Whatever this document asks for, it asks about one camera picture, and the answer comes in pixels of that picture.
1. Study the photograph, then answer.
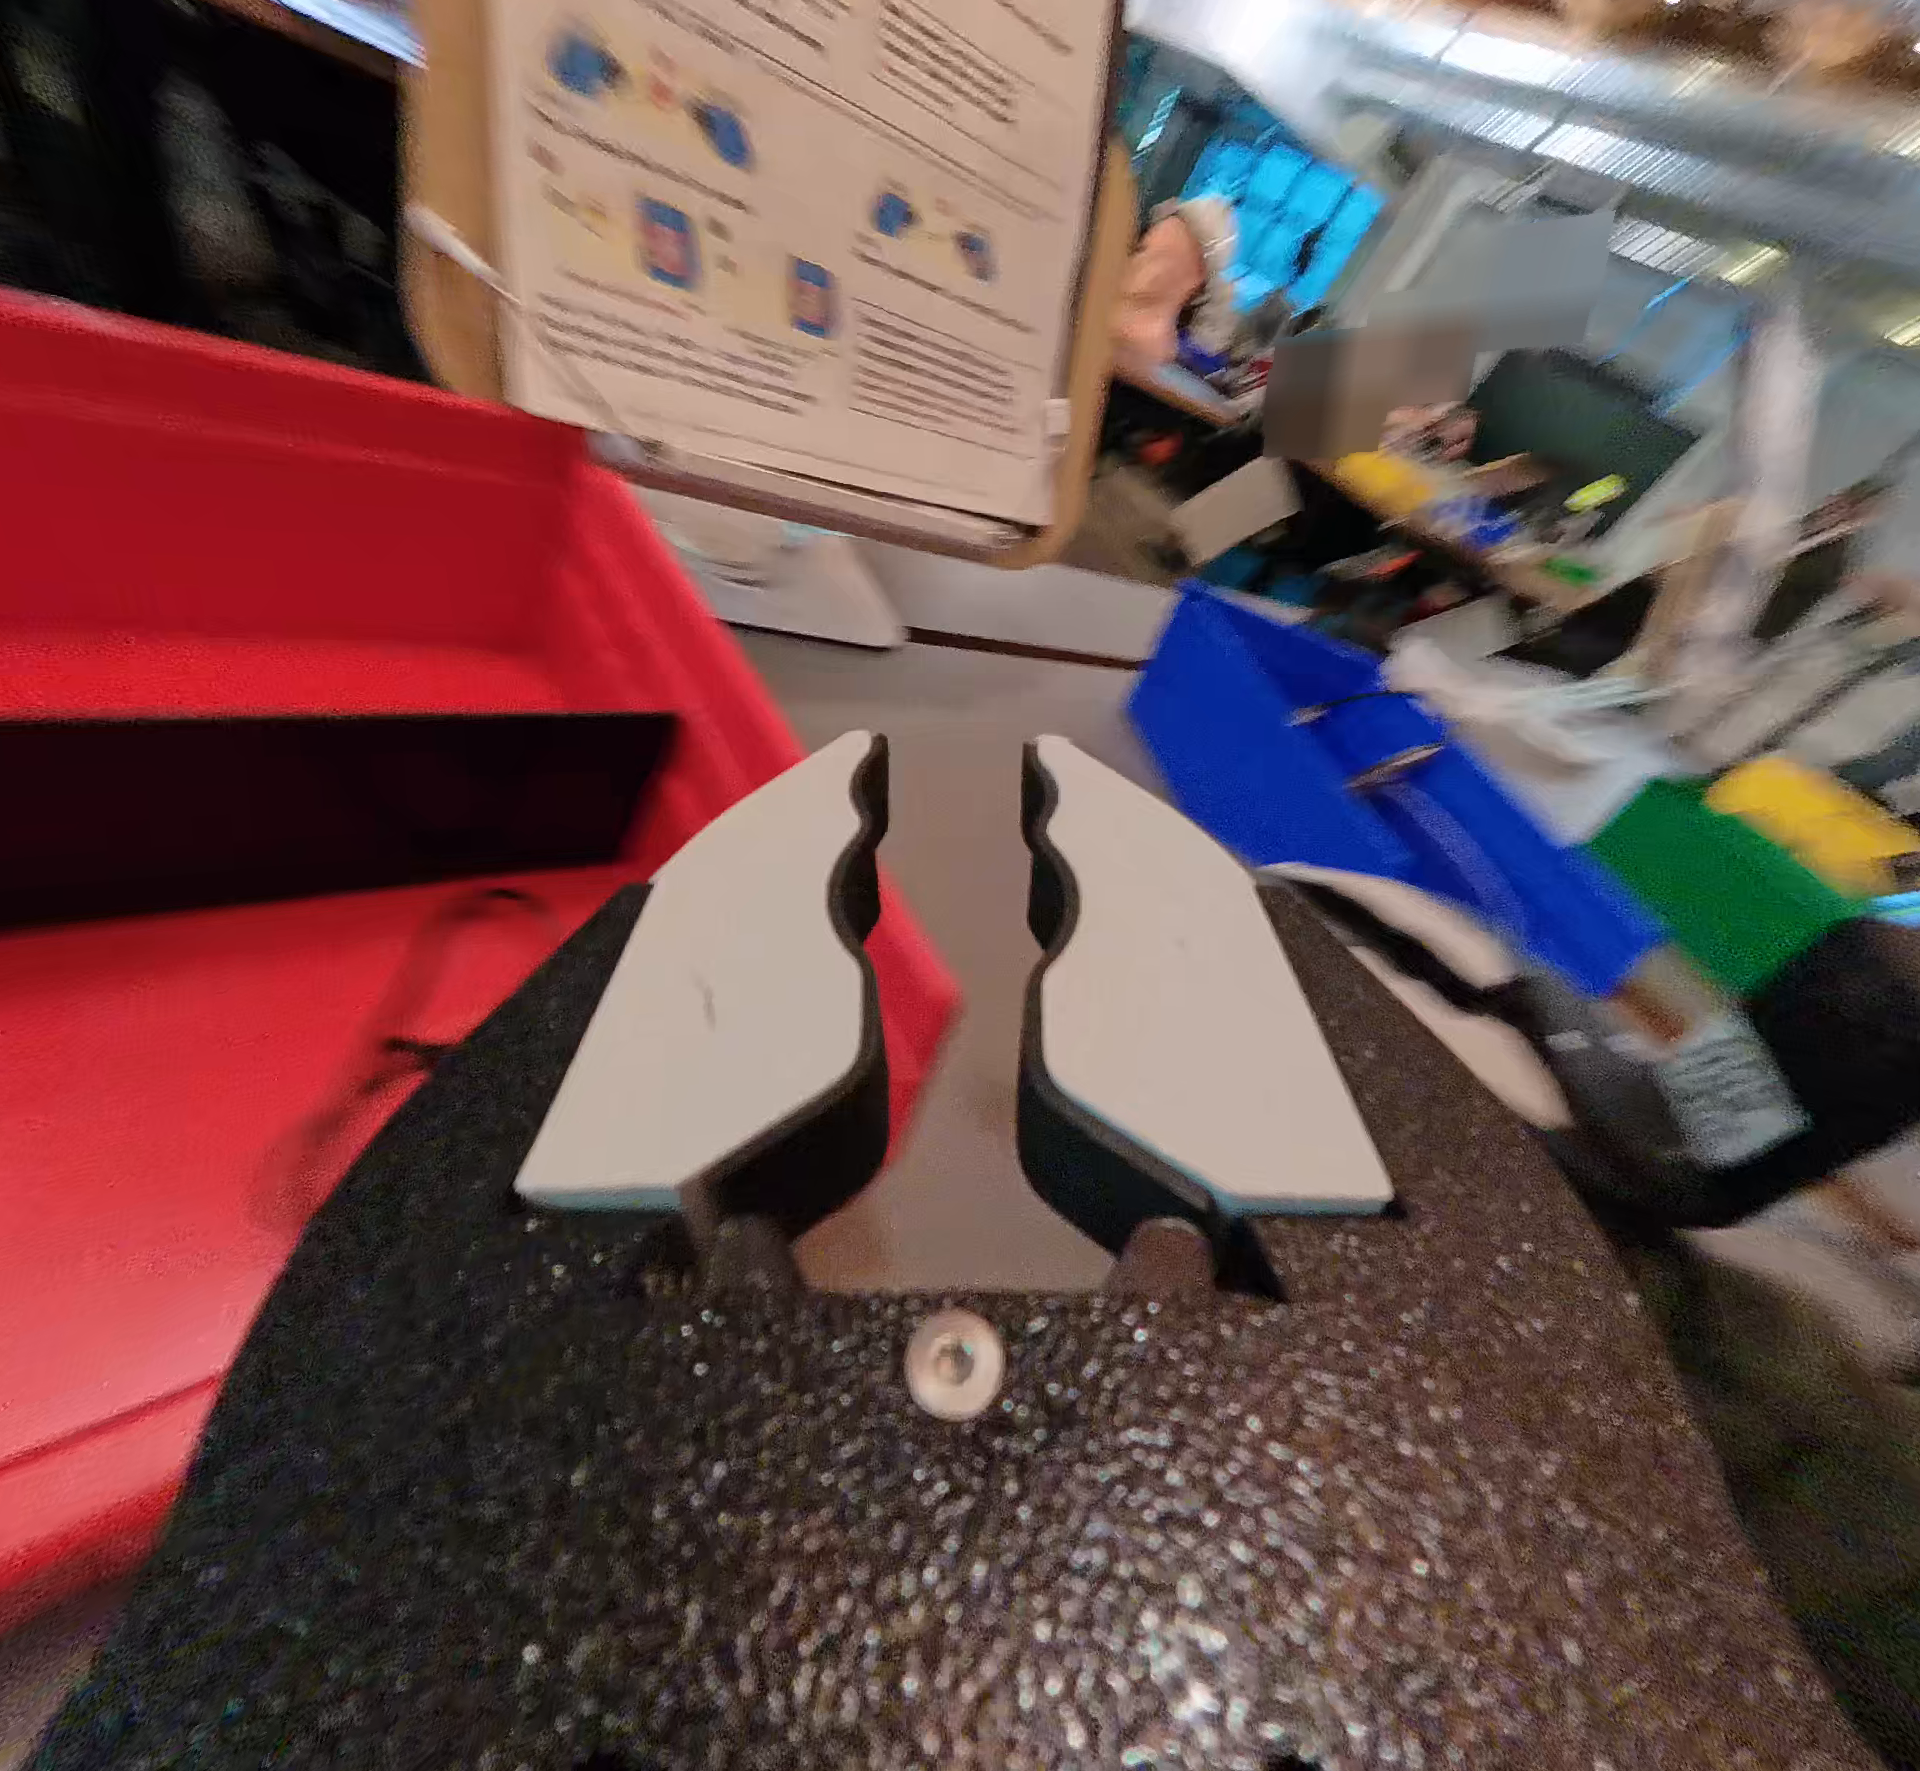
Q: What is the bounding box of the printed instruction sheet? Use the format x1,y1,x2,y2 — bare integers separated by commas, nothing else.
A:
484,0,1129,531

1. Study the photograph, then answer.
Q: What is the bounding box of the blue plastic bin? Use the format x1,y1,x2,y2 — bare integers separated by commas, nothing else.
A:
1124,579,1671,1000

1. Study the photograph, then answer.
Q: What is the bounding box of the green plastic bin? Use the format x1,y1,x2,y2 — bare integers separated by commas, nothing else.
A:
1588,773,1877,997

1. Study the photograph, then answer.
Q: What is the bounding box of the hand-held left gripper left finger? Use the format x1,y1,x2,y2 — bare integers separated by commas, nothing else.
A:
514,731,895,1238

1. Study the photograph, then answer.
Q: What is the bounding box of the yellow plastic bin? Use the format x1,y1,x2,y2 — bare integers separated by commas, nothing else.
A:
1708,755,1920,892

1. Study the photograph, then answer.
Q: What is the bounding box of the instruction sheet on stand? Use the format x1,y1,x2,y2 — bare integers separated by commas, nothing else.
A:
402,0,1147,652

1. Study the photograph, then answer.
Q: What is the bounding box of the grey usb hub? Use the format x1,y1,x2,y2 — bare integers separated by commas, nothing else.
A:
1288,687,1456,795

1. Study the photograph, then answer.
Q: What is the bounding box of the red plastic bin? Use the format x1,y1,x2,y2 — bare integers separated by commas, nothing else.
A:
0,284,961,1639

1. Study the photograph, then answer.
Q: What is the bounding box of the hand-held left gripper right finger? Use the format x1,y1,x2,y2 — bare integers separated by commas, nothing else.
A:
1014,734,1400,1261

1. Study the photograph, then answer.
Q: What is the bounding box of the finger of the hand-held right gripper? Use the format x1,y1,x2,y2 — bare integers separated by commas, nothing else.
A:
1256,862,1534,1037

